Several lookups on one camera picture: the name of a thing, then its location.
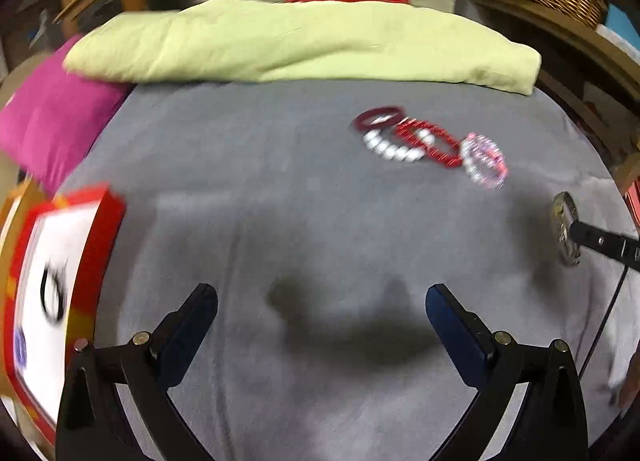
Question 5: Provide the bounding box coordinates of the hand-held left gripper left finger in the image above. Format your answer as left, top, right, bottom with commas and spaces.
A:
55, 283, 219, 461

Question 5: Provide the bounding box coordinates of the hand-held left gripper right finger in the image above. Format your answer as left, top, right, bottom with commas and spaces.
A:
425, 283, 590, 461

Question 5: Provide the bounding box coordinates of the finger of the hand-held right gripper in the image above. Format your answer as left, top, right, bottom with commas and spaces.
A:
569, 220, 640, 272

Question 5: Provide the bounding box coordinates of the silver metal cuff bangle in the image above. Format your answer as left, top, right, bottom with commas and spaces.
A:
552, 192, 582, 268

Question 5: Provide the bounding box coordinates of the red cardboard box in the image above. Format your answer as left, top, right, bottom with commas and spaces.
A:
2, 184, 127, 447

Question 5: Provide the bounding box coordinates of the pale pink bead bracelet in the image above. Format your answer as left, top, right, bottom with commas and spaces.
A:
461, 132, 509, 190

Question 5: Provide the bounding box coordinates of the red bead bracelet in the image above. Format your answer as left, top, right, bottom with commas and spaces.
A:
396, 118, 463, 170

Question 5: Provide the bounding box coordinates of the white bead bracelet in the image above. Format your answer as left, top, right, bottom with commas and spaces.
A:
362, 128, 435, 162

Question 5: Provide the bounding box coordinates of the dark red bangle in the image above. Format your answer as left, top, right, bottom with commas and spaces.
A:
351, 105, 407, 132

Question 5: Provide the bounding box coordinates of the grey blanket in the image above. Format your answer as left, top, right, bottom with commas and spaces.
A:
50, 78, 640, 461

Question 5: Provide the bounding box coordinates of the wooden shelf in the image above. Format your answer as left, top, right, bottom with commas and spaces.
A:
462, 0, 640, 192

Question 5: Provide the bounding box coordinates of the orange box lid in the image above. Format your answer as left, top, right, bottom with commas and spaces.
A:
0, 180, 56, 459

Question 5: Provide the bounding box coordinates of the pink cushion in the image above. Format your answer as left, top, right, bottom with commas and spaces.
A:
0, 33, 132, 194

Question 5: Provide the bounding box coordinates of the green pillow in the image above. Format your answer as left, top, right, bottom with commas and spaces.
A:
62, 0, 542, 96

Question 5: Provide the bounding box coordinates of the black cable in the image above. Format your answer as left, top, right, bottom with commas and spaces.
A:
577, 261, 632, 379

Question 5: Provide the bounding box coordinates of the black hair tie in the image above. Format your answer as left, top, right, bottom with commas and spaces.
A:
40, 263, 68, 324

